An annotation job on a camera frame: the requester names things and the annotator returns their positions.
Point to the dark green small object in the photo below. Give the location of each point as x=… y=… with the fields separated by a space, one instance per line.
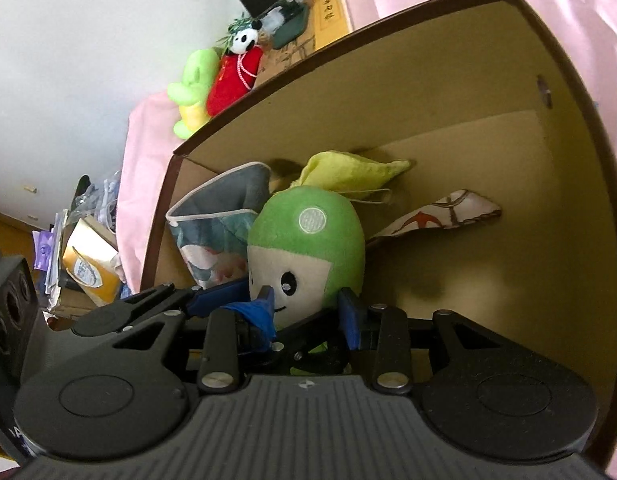
x=286 y=22

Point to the lime green frog plush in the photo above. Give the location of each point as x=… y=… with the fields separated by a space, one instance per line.
x=191 y=92

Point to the yellow cloth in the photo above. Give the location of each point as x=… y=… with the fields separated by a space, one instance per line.
x=358 y=178

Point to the yellow snack bag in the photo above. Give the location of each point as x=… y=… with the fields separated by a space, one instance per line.
x=90 y=258

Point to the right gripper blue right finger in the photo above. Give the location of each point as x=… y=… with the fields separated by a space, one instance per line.
x=351 y=312

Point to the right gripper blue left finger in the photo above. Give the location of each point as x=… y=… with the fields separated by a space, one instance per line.
x=235 y=297

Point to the brown cardboard box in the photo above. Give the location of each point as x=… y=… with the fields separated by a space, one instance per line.
x=477 y=94

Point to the red white patterned cloth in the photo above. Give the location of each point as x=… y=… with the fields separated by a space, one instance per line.
x=453 y=211

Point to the floral fabric pouch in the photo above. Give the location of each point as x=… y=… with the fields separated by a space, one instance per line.
x=211 y=223

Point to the pink deer print bedsheet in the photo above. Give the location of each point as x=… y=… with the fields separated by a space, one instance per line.
x=587 y=29

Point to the green knitted plush toy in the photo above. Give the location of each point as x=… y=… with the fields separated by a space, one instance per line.
x=307 y=245

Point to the red panda charm plush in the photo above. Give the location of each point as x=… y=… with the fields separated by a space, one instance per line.
x=239 y=65

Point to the yellow flat box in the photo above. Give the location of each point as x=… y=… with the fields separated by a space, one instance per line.
x=321 y=23

